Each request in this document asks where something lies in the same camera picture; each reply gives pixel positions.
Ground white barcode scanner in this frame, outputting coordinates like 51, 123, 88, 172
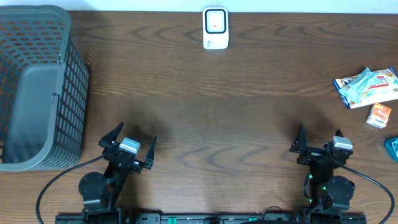
202, 7, 229, 50

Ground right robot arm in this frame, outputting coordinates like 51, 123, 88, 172
289, 124, 354, 213

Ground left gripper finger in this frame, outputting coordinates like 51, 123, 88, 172
144, 136, 157, 170
98, 122, 124, 148

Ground cream snack bag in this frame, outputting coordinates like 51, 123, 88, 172
333, 66, 397, 110

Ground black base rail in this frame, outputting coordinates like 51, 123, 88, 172
55, 207, 368, 224

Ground left black cable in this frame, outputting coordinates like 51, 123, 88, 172
35, 154, 105, 224

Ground orange tissue pack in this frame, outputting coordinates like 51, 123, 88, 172
366, 103, 392, 129

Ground grey plastic mesh basket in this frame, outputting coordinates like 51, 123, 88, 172
1, 5, 90, 172

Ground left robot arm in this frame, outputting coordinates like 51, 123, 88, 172
78, 123, 157, 223

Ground teal snack packet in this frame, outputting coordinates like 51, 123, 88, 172
338, 68, 377, 103

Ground blue mouthwash bottle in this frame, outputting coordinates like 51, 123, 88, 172
384, 137, 398, 162

